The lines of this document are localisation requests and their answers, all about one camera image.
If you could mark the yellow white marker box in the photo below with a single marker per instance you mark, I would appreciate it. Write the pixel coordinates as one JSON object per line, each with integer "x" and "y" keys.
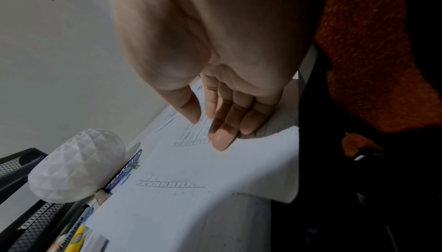
{"x": 77, "y": 238}

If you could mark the person's right hand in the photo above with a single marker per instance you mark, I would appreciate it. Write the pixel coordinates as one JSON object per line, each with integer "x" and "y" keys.
{"x": 214, "y": 27}

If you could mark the white printed paper sheet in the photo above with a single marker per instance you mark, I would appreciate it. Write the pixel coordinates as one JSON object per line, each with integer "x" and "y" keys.
{"x": 207, "y": 169}

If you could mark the black mesh desk organizer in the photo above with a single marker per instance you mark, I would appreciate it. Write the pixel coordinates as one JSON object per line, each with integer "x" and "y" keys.
{"x": 31, "y": 218}

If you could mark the blue patterned pen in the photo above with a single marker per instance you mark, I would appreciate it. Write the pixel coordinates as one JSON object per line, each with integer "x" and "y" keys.
{"x": 126, "y": 170}

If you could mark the orange knitted garment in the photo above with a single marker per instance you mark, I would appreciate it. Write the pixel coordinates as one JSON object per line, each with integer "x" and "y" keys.
{"x": 373, "y": 54}

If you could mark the white faceted dome lamp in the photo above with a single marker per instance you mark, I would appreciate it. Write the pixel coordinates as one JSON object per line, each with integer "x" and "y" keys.
{"x": 77, "y": 166}

